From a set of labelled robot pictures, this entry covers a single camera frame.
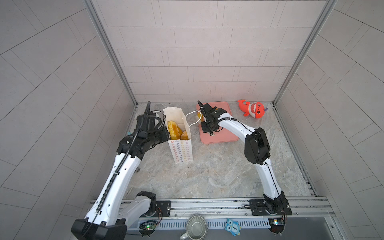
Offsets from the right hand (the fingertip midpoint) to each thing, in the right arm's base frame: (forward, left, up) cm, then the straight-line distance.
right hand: (204, 129), depth 96 cm
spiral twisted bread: (-7, +17, +9) cm, 21 cm away
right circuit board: (-52, -29, -7) cm, 60 cm away
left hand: (-14, +16, +20) cm, 30 cm away
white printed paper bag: (-19, +13, +11) cm, 26 cm away
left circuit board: (-49, +28, -1) cm, 56 cm away
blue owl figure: (-51, -9, -4) cm, 52 cm away
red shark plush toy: (+13, -37, +2) cm, 39 cm away
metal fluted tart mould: (-50, +8, -5) cm, 51 cm away
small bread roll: (-8, +13, +6) cm, 16 cm away
